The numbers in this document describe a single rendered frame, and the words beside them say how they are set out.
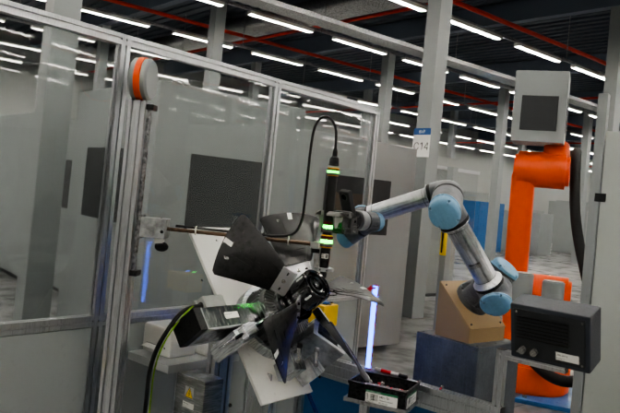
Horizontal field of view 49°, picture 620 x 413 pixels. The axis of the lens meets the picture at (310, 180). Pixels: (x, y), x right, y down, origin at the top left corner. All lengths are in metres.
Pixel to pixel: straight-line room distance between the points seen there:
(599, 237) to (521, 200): 2.46
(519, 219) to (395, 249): 1.42
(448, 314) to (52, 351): 1.51
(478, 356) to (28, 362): 1.63
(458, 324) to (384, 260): 4.16
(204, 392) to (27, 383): 0.60
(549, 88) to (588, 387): 2.99
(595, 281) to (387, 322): 3.58
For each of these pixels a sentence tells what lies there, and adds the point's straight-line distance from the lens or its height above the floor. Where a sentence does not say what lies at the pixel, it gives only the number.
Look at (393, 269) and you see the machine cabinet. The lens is 7.03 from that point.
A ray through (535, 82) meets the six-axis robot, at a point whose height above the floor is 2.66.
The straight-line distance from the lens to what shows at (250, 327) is 2.17.
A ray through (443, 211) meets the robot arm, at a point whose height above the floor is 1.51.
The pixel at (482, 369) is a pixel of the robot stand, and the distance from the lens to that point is 2.77.
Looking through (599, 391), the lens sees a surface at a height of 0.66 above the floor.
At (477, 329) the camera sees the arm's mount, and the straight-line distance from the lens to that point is 2.80.
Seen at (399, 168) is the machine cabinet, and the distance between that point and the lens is 6.95.
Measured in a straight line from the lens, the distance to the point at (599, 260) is 3.83.
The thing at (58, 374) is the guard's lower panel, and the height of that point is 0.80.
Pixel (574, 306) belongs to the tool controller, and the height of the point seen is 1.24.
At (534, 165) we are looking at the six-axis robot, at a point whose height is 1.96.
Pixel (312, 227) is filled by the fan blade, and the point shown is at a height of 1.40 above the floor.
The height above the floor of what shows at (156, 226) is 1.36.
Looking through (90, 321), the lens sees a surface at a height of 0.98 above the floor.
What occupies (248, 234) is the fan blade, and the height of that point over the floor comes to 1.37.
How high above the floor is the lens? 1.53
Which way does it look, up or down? 1 degrees up
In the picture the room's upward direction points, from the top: 6 degrees clockwise
